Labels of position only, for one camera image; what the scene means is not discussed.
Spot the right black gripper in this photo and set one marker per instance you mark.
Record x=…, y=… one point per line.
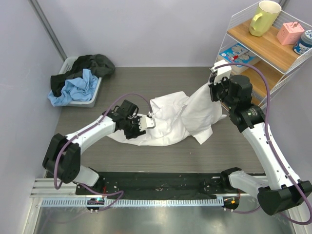
x=213, y=88

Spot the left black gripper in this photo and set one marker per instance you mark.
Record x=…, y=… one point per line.
x=136, y=132

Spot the white long sleeve shirt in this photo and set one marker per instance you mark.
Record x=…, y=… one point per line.
x=178, y=116

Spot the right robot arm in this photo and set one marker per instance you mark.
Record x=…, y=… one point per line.
x=282, y=189

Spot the blue white book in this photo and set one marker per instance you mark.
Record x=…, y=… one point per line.
x=238, y=54

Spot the light blue shirt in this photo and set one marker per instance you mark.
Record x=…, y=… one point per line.
x=78, y=92

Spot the black shirt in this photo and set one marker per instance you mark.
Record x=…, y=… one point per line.
x=99, y=65

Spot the grey plastic basket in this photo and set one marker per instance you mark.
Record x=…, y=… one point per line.
x=78, y=84

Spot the pink cube box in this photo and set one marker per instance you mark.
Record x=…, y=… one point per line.
x=290, y=33

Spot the yellow green mug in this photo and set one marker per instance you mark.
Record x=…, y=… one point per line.
x=266, y=14

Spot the blue white tin can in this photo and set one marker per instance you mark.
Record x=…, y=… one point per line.
x=304, y=43

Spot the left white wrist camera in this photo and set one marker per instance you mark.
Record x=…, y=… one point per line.
x=146, y=121

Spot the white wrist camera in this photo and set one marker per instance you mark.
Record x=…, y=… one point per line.
x=218, y=71
x=146, y=121

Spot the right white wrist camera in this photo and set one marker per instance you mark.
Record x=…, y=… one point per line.
x=218, y=71

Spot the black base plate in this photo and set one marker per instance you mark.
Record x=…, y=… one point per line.
x=145, y=183

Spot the white wire wooden shelf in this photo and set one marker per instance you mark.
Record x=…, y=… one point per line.
x=279, y=63

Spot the white slotted cable duct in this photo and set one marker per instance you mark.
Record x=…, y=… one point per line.
x=97, y=202

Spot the aluminium rail frame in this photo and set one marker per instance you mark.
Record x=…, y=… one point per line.
x=240, y=214

